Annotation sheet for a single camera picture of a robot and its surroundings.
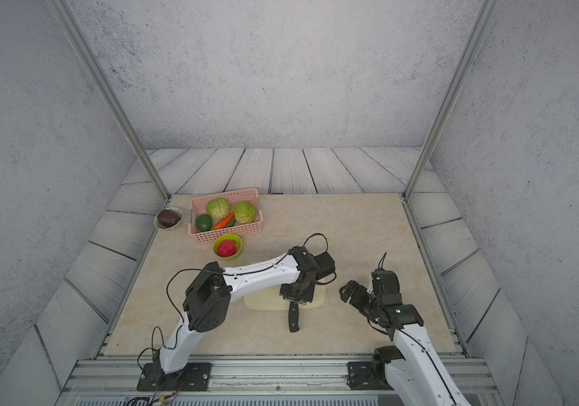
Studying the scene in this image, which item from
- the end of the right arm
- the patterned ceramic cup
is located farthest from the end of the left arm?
the patterned ceramic cup

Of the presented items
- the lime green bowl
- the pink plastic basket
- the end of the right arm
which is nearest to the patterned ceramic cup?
the pink plastic basket

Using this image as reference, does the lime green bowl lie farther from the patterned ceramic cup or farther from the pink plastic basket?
the patterned ceramic cup

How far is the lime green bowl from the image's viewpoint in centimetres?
98

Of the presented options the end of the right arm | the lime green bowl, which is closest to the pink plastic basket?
the lime green bowl

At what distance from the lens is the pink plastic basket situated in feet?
3.38
